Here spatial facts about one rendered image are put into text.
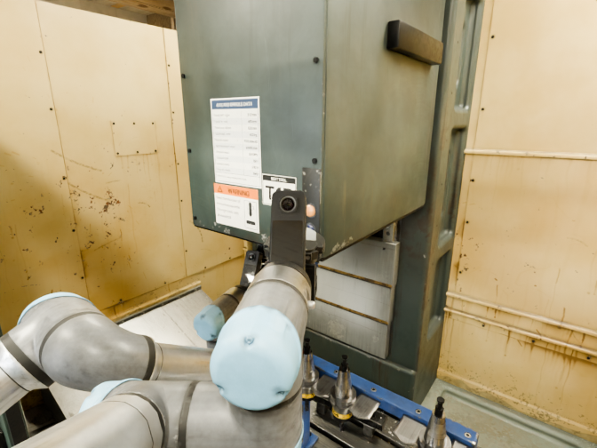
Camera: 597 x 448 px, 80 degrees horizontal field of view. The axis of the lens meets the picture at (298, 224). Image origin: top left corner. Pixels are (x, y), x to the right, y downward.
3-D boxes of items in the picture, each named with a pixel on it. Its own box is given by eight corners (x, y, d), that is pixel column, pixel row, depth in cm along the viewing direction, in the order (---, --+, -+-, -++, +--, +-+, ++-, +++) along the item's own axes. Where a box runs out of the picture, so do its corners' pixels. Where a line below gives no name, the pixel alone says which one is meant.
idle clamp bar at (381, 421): (380, 443, 111) (382, 425, 109) (308, 408, 124) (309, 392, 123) (386, 431, 115) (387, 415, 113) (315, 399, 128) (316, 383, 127)
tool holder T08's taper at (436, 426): (449, 440, 74) (454, 413, 72) (440, 452, 71) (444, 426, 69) (430, 427, 77) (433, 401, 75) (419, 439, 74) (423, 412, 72)
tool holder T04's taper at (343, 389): (355, 390, 88) (356, 366, 86) (347, 402, 84) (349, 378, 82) (338, 383, 90) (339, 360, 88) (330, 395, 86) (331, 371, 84)
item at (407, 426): (414, 450, 74) (415, 447, 73) (390, 436, 77) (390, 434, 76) (425, 428, 79) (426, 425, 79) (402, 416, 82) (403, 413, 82)
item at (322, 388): (325, 401, 86) (325, 398, 86) (307, 391, 90) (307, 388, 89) (340, 385, 92) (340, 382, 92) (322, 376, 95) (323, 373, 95)
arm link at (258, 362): (206, 418, 31) (199, 332, 29) (242, 342, 41) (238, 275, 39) (296, 428, 30) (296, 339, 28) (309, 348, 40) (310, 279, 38)
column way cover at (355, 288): (386, 363, 147) (395, 244, 133) (295, 324, 175) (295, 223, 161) (390, 356, 151) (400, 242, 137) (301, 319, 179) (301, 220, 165)
